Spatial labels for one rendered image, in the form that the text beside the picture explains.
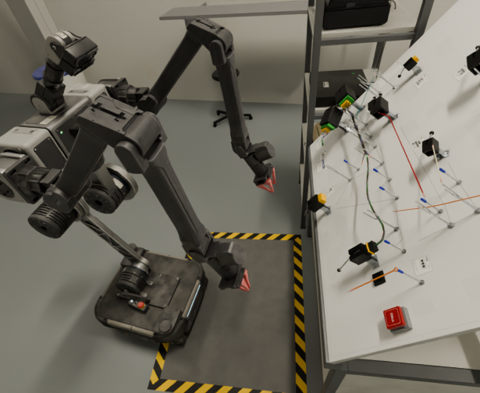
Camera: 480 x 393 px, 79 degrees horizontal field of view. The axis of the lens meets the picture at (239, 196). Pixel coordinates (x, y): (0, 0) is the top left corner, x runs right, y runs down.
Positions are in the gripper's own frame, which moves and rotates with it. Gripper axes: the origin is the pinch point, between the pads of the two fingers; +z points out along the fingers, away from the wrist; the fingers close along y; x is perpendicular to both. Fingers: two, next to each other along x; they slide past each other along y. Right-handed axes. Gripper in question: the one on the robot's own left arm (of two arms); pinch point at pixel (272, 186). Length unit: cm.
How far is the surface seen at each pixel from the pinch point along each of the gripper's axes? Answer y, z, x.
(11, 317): -60, 0, 212
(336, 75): 97, 3, -22
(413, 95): 32, 0, -58
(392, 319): -52, 16, -41
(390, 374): -56, 46, -31
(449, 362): -48, 55, -47
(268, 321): -19, 90, 53
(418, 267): -38, 14, -49
